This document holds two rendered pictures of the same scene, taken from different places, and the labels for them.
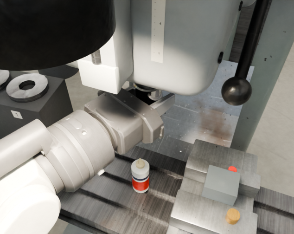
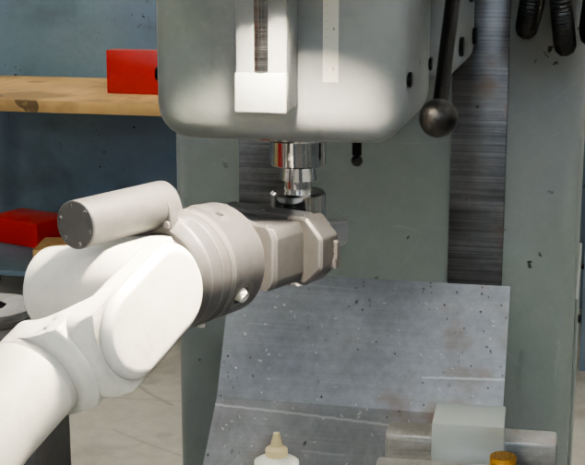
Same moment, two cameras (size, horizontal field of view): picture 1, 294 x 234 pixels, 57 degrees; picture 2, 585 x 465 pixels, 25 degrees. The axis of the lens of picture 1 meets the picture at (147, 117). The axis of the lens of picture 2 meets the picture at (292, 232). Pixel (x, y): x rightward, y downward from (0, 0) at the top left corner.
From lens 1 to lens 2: 0.80 m
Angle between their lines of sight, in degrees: 34
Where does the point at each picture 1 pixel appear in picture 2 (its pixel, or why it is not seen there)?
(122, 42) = (292, 47)
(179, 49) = (358, 58)
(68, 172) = (207, 253)
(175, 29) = (351, 33)
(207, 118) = not seen: hidden behind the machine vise
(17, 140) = (141, 189)
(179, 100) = (340, 402)
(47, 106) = not seen: hidden behind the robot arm
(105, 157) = (252, 258)
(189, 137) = not seen: outside the picture
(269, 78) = (551, 312)
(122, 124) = (271, 224)
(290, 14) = (549, 153)
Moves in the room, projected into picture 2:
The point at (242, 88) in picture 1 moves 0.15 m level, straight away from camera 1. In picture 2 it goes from (443, 104) to (471, 83)
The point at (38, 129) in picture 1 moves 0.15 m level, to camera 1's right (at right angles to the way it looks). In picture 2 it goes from (163, 185) to (363, 179)
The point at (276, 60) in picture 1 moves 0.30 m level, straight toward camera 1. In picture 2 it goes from (554, 261) to (499, 338)
